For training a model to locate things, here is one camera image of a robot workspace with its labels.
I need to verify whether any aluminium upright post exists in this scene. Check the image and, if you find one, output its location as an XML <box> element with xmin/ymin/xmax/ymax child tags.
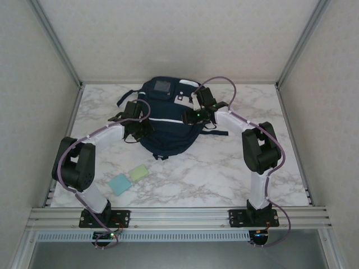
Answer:
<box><xmin>275</xmin><ymin>0</ymin><xmax>332</xmax><ymax>88</ymax></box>
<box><xmin>29</xmin><ymin>0</ymin><xmax>85</xmax><ymax>88</ymax></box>

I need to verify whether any white slotted cable duct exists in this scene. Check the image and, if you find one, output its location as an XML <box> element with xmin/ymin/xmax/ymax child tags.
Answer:
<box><xmin>36</xmin><ymin>231</ymin><xmax>250</xmax><ymax>242</ymax></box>

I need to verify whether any blue sticky note pad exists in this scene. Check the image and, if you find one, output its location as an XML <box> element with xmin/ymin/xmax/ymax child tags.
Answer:
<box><xmin>108</xmin><ymin>173</ymin><xmax>132</xmax><ymax>197</ymax></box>

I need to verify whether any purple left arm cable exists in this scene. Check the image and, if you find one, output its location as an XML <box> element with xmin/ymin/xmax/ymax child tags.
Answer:
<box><xmin>56</xmin><ymin>99</ymin><xmax>154</xmax><ymax>250</ymax></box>

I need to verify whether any green sticky note pad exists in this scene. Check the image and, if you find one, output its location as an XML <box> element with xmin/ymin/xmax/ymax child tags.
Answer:
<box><xmin>128</xmin><ymin>165</ymin><xmax>150</xmax><ymax>184</ymax></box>

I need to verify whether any small electronics board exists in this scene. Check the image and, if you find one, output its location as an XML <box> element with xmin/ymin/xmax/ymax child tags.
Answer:
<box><xmin>250</xmin><ymin>229</ymin><xmax>270</xmax><ymax>245</ymax></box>
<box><xmin>92</xmin><ymin>230</ymin><xmax>125</xmax><ymax>243</ymax></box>

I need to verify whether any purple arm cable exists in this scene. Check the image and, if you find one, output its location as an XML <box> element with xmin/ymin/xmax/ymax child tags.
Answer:
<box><xmin>56</xmin><ymin>99</ymin><xmax>154</xmax><ymax>250</ymax></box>
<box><xmin>194</xmin><ymin>76</ymin><xmax>293</xmax><ymax>249</ymax></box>

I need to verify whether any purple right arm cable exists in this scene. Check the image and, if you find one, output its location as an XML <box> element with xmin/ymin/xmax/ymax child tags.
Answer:
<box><xmin>194</xmin><ymin>76</ymin><xmax>293</xmax><ymax>249</ymax></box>

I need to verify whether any aluminium side rail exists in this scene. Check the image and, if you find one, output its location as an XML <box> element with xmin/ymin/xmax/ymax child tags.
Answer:
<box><xmin>42</xmin><ymin>84</ymin><xmax>85</xmax><ymax>208</ymax></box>
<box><xmin>274</xmin><ymin>84</ymin><xmax>314</xmax><ymax>207</ymax></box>

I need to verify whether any aluminium rail under arm bases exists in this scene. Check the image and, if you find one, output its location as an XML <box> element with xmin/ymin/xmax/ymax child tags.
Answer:
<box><xmin>26</xmin><ymin>206</ymin><xmax>333</xmax><ymax>231</ymax></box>

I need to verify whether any navy blue backpack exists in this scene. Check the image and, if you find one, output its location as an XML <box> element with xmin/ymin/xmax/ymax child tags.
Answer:
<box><xmin>116</xmin><ymin>76</ymin><xmax>231</xmax><ymax>161</ymax></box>

